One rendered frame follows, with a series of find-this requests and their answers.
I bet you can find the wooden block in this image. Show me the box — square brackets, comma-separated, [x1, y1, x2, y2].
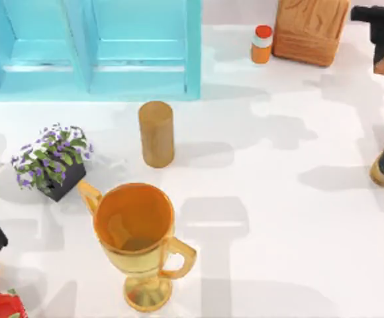
[271, 0, 350, 68]

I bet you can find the orange bottle with red cap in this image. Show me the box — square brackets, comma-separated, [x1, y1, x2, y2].
[250, 25, 273, 65]

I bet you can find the wooden cylinder cup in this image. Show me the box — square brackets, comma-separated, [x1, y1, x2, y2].
[138, 100, 175, 169]

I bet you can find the light blue rack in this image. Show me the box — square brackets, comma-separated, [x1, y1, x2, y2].
[0, 0, 202, 102]

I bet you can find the gold trophy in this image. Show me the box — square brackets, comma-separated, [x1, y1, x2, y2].
[77, 180, 198, 313]

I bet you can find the purple flower plant black pot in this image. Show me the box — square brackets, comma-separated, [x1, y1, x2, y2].
[11, 123, 95, 203]

